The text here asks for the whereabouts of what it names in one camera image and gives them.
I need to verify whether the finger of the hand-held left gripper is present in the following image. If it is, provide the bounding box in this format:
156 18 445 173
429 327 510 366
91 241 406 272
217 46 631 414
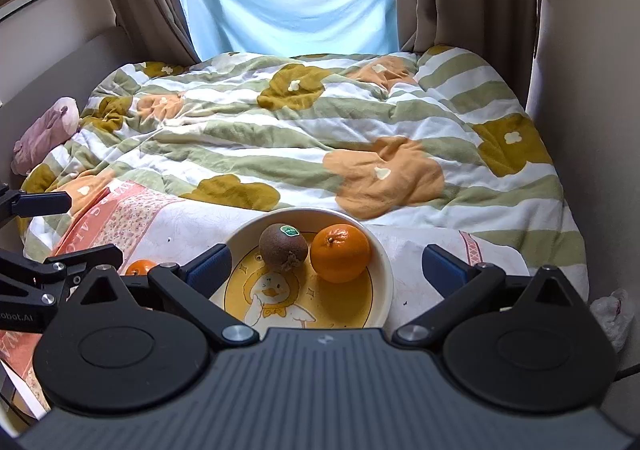
0 244 124 305
0 184 72 232

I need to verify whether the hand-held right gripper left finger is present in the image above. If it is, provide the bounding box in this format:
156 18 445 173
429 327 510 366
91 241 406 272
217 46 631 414
66 243 261 350

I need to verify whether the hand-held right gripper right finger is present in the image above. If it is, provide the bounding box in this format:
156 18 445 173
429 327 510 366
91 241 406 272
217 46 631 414
391 243 587 349

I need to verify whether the orange mandarin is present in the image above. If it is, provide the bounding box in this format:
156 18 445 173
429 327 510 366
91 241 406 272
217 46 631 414
310 224 372 283
124 259 160 277

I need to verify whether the cream duck print bowl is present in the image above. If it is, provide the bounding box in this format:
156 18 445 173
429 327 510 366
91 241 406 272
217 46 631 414
209 207 396 331

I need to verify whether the white pink-bordered cloth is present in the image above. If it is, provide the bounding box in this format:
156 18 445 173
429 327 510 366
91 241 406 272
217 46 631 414
0 179 532 413

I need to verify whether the brown kiwi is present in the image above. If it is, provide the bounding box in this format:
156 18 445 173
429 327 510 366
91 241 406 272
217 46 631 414
258 223 309 274

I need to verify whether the pink plush toy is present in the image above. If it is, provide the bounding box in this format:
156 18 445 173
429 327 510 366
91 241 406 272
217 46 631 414
11 97 81 176

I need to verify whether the grey headboard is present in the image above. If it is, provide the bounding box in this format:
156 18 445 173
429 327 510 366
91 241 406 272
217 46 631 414
0 25 129 192

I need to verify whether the floral striped blanket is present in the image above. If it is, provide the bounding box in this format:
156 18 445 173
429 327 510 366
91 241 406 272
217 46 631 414
19 45 589 302

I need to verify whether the white plastic bag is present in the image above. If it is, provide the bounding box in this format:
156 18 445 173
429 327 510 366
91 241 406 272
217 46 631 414
590 287 635 354

